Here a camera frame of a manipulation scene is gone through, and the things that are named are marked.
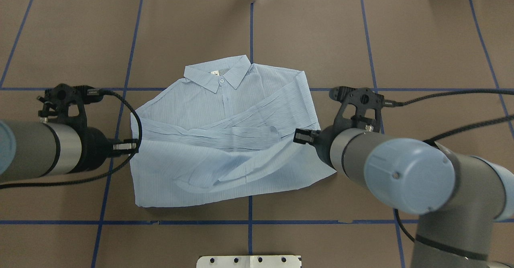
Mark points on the brown paper table cover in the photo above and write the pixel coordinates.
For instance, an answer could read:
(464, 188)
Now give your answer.
(403, 48)

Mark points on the white pedestal column base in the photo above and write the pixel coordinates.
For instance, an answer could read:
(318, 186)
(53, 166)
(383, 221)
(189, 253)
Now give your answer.
(250, 261)

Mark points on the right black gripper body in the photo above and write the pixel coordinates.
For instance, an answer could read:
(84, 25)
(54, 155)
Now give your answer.
(323, 140)

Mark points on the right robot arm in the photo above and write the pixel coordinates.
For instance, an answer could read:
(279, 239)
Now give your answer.
(457, 197)

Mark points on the light blue button-up shirt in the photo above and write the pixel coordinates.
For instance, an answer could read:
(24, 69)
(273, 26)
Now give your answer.
(225, 130)

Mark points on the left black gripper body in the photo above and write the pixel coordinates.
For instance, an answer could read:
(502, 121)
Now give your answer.
(94, 145)

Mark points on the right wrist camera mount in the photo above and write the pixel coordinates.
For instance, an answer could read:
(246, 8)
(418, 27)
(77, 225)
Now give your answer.
(367, 104)

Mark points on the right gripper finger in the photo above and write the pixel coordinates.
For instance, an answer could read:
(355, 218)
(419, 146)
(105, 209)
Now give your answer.
(306, 136)

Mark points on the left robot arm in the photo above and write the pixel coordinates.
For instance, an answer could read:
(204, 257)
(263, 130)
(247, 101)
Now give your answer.
(31, 150)

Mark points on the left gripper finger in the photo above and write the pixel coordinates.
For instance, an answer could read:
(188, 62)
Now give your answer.
(125, 147)

